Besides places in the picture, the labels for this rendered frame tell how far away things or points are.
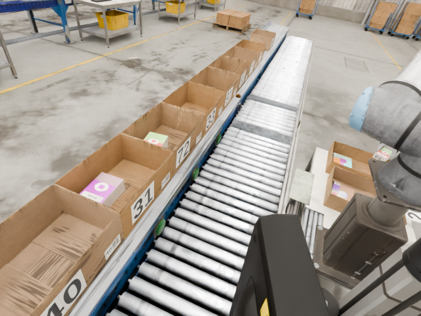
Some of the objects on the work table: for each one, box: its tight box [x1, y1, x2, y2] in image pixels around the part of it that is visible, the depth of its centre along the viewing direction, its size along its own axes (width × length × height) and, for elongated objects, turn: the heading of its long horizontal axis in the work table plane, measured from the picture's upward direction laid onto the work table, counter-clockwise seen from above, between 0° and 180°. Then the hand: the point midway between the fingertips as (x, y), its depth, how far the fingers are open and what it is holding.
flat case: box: [332, 152, 352, 168], centre depth 170 cm, size 14×19×2 cm
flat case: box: [331, 181, 355, 201], centre depth 148 cm, size 14×19×2 cm
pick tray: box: [325, 141, 390, 180], centre depth 166 cm, size 28×38×10 cm
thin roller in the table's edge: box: [309, 212, 318, 255], centre depth 126 cm, size 2×28×2 cm, turn 147°
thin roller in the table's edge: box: [306, 210, 314, 248], centre depth 127 cm, size 2×28×2 cm, turn 147°
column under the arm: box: [312, 192, 408, 288], centre depth 105 cm, size 26×26×33 cm
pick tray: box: [323, 166, 407, 226], centre depth 142 cm, size 28×38×10 cm
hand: (384, 153), depth 158 cm, fingers closed on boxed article, 7 cm apart
